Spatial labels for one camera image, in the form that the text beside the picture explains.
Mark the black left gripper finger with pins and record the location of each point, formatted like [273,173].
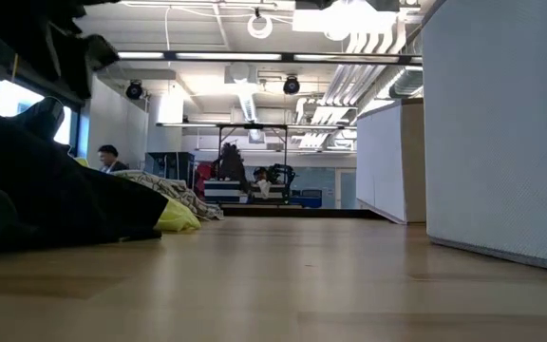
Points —
[52,71]
[76,71]

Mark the navy Puma shirt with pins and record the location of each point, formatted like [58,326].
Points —
[64,180]

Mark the grey patterned garment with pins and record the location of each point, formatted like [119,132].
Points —
[178,190]

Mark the yellow garment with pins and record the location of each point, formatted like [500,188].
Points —
[178,218]

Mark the background black robot arm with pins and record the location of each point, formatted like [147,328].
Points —
[280,173]
[231,164]

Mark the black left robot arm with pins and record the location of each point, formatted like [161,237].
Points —
[3,24]

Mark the black round ceiling spotlight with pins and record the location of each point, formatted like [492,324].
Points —
[291,85]
[134,90]

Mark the person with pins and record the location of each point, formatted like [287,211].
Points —
[109,157]

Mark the dark cabinet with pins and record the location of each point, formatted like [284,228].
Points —
[169,166]

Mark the black beam with light strips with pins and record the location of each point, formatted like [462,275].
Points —
[228,56]

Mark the red background object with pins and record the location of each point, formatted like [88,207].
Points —
[204,173]

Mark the blue white striped box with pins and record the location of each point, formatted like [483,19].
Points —
[226,192]

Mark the white background cloth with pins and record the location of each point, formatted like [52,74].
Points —
[264,189]

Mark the bright ceiling lamp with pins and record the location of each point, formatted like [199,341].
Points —
[345,19]

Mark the white ceiling pipes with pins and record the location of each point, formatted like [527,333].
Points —
[349,85]

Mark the black background rig frame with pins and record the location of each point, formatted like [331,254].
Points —
[285,152]

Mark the black aluminium table frame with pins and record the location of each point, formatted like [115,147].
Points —
[340,214]

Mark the grey round ventilation duct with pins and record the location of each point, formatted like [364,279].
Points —
[406,83]

